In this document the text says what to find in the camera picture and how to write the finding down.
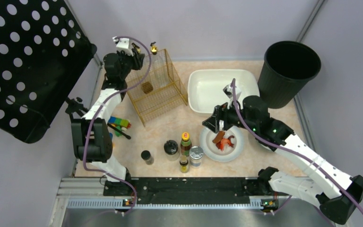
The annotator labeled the colourful toy block stack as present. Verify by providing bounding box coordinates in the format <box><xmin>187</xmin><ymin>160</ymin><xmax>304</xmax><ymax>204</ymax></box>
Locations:
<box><xmin>108</xmin><ymin>116</ymin><xmax>131</xmax><ymax>132</ymax></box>

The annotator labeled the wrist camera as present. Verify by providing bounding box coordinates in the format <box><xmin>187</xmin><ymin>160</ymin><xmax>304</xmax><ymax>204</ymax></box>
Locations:
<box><xmin>112</xmin><ymin>36</ymin><xmax>134</xmax><ymax>56</ymax></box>
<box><xmin>223</xmin><ymin>84</ymin><xmax>241</xmax><ymax>109</ymax></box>

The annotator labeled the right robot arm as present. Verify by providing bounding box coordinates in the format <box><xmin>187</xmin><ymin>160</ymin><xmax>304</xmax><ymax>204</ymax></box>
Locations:
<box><xmin>202</xmin><ymin>96</ymin><xmax>363</xmax><ymax>225</ymax></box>

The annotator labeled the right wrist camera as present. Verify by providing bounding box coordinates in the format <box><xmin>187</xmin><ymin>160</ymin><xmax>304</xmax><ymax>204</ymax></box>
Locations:
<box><xmin>223</xmin><ymin>84</ymin><xmax>241</xmax><ymax>109</ymax></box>

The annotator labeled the black tripod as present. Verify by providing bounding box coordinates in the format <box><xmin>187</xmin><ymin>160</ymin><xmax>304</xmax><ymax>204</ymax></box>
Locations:
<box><xmin>65</xmin><ymin>97</ymin><xmax>131</xmax><ymax>140</ymax></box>

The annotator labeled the black trash bin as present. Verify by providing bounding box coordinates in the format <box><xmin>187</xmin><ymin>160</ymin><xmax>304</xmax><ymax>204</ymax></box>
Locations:
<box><xmin>258</xmin><ymin>41</ymin><xmax>321</xmax><ymax>109</ymax></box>

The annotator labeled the red crab toy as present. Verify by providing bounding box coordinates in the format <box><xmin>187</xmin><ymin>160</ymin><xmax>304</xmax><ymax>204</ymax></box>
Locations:
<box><xmin>216</xmin><ymin>135</ymin><xmax>235</xmax><ymax>151</ymax></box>

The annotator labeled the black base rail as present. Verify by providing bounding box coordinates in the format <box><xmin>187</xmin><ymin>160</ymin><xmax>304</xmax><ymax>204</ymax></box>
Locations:
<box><xmin>103</xmin><ymin>177</ymin><xmax>264</xmax><ymax>205</ymax></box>

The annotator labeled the black lid glass jar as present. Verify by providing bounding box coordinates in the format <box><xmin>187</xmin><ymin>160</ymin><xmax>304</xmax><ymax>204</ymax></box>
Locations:
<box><xmin>164</xmin><ymin>140</ymin><xmax>180</xmax><ymax>161</ymax></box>

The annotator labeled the small black cap jar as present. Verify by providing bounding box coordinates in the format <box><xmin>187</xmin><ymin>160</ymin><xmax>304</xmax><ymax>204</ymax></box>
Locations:
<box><xmin>141</xmin><ymin>150</ymin><xmax>154</xmax><ymax>165</ymax></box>

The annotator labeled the gold wire rack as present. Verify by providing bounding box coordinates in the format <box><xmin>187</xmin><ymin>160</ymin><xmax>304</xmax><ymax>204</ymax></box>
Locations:
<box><xmin>127</xmin><ymin>49</ymin><xmax>188</xmax><ymax>126</ymax></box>

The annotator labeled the brown food piece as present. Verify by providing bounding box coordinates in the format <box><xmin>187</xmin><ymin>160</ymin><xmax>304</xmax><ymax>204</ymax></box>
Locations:
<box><xmin>212</xmin><ymin>131</ymin><xmax>225</xmax><ymax>144</ymax></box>

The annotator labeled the clear oil bottle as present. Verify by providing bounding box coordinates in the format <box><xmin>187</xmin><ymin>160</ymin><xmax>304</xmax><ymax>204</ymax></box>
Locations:
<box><xmin>150</xmin><ymin>42</ymin><xmax>169</xmax><ymax>88</ymax></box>

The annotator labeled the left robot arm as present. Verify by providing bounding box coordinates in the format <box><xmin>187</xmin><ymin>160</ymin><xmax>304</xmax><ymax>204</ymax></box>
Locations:
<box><xmin>71</xmin><ymin>50</ymin><xmax>145</xmax><ymax>183</ymax></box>

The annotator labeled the white rectangular basin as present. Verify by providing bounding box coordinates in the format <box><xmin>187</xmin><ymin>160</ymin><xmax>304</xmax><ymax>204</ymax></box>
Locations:
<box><xmin>188</xmin><ymin>69</ymin><xmax>259</xmax><ymax>116</ymax></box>

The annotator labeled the small yellow spice jar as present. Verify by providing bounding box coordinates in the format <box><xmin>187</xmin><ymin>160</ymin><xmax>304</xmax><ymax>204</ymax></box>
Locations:
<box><xmin>179</xmin><ymin>155</ymin><xmax>189</xmax><ymax>173</ymax></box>

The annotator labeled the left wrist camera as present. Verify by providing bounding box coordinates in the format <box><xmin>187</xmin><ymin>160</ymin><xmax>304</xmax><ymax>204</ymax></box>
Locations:
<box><xmin>112</xmin><ymin>36</ymin><xmax>134</xmax><ymax>56</ymax></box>

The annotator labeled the black perforated panel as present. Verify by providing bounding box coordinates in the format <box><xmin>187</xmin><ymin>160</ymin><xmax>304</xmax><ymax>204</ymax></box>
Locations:
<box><xmin>0</xmin><ymin>0</ymin><xmax>97</xmax><ymax>144</ymax></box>

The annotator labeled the white plate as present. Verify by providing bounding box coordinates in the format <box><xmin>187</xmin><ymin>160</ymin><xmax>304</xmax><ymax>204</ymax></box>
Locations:
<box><xmin>199</xmin><ymin>127</ymin><xmax>245</xmax><ymax>162</ymax></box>

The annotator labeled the oil bottle with dark liquid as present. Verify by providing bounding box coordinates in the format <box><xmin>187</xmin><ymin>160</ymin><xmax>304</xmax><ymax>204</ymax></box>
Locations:
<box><xmin>128</xmin><ymin>42</ymin><xmax>152</xmax><ymax>91</ymax></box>

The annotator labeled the sauce bottle yellow cap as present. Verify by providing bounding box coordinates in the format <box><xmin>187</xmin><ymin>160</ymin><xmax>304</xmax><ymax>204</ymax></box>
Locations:
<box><xmin>180</xmin><ymin>132</ymin><xmax>192</xmax><ymax>157</ymax></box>

